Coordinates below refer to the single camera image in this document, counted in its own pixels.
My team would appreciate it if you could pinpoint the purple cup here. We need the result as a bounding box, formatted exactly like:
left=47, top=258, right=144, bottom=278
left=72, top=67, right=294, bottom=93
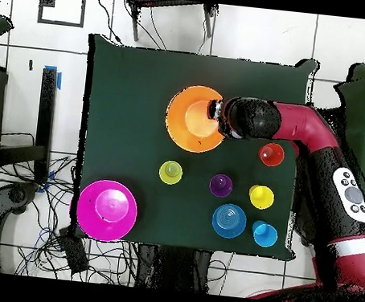
left=207, top=173, right=236, bottom=200

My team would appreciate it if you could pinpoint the black stool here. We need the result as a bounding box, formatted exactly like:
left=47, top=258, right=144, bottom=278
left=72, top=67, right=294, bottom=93
left=120, top=0, right=220, bottom=51

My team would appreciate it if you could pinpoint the orange bowl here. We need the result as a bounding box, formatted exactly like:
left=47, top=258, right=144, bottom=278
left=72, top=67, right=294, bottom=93
left=162, top=82, right=231, bottom=157

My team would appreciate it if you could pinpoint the black floor frame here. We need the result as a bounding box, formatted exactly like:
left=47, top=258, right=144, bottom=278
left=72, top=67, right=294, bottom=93
left=36, top=0, right=87, bottom=29

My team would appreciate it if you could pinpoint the blue tape strip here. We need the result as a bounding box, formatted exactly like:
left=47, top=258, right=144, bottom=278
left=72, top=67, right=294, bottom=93
left=41, top=64, right=64, bottom=91

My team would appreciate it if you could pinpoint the pale translucent yellow cup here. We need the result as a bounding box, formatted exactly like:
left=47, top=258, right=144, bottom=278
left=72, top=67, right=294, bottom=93
left=158, top=159, right=185, bottom=186

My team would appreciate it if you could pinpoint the black table frame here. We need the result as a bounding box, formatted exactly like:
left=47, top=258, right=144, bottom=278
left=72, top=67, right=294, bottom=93
left=0, top=62, right=61, bottom=185

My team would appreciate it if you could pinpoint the dark green tablecloth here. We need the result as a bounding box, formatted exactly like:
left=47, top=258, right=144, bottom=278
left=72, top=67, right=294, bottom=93
left=67, top=32, right=319, bottom=263

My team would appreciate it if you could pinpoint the black floor cable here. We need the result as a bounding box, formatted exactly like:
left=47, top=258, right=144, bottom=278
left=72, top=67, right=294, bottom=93
left=90, top=0, right=129, bottom=47

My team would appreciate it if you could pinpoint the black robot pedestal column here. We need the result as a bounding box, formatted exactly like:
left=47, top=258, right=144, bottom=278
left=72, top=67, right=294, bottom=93
left=133, top=242, right=213, bottom=295

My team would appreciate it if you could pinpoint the red cup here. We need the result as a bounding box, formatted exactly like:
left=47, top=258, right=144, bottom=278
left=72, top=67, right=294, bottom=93
left=256, top=141, right=287, bottom=169

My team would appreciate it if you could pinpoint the grey robot pedestal foot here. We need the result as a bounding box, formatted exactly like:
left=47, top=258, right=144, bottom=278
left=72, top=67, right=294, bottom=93
left=291, top=212, right=322, bottom=250
left=0, top=180, right=39, bottom=218

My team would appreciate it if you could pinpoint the tangle of floor cables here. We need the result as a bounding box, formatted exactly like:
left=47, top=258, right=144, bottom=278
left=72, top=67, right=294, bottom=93
left=0, top=129, right=151, bottom=288

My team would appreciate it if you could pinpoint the black floor box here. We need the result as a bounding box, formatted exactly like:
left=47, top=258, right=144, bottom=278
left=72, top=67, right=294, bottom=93
left=53, top=226, right=93, bottom=276

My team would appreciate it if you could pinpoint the pink bowl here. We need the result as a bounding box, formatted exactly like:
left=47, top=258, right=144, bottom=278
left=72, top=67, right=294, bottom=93
left=73, top=177, right=141, bottom=245

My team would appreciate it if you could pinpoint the small blue bowl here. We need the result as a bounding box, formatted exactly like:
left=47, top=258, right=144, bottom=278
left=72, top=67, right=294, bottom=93
left=210, top=201, right=248, bottom=241

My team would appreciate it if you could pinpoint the blue cup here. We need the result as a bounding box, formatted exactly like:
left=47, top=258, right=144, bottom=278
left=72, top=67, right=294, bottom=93
left=249, top=219, right=280, bottom=250

